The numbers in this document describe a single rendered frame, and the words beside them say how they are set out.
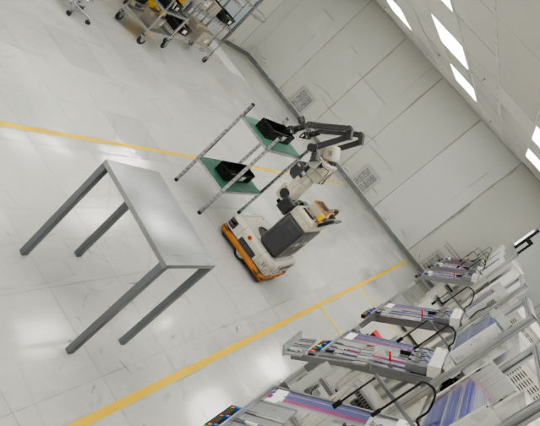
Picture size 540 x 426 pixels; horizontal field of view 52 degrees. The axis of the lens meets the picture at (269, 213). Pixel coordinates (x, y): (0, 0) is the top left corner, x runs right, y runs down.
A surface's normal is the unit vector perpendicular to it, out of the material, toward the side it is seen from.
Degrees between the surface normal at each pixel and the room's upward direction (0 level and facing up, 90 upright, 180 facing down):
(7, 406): 0
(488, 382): 90
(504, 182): 90
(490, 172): 90
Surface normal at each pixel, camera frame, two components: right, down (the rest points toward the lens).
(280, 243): -0.39, 0.00
